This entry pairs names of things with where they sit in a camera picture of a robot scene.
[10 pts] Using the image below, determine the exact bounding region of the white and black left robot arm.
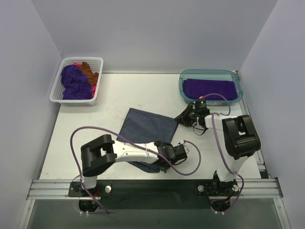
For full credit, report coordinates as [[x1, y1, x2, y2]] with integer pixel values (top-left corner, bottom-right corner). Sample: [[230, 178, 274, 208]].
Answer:
[[81, 135, 187, 189]]

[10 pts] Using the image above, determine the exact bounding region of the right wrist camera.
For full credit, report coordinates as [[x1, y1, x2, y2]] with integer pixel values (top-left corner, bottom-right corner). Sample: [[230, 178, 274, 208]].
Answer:
[[194, 96, 210, 115]]

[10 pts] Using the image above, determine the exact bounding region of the grey towel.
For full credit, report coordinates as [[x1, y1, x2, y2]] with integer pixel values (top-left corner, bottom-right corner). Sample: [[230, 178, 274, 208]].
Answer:
[[116, 107, 179, 174]]

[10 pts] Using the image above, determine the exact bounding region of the white plastic laundry basket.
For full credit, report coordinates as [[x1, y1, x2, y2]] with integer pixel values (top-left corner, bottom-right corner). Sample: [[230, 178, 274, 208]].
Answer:
[[49, 56, 104, 106]]

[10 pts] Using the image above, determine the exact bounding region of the teal plastic bin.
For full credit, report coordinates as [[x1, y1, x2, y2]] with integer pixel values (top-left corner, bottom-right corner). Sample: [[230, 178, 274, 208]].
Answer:
[[178, 69, 243, 106]]

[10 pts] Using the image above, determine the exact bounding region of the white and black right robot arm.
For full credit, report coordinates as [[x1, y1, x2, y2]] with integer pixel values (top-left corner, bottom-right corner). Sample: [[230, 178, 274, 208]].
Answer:
[[175, 101, 261, 183]]

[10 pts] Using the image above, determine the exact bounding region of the purple towel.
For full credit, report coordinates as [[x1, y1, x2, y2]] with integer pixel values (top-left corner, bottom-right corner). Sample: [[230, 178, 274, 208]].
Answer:
[[183, 79, 238, 101], [61, 64, 93, 100]]

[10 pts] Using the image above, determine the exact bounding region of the pink red cloth in basket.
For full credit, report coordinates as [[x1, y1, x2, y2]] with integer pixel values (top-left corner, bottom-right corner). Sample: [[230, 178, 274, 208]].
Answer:
[[74, 62, 97, 96]]

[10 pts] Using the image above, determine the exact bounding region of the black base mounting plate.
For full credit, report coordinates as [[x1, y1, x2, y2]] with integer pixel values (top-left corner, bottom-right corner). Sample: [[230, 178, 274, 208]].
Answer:
[[68, 179, 239, 211]]

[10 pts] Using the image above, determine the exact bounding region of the purple towel in basket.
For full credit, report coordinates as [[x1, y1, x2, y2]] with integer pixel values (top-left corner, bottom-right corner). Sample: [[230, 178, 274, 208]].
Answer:
[[61, 64, 93, 100]]

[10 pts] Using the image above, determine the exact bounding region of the brown cloth in basket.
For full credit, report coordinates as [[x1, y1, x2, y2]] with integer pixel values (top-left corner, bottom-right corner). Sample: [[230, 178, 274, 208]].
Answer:
[[79, 62, 99, 85]]

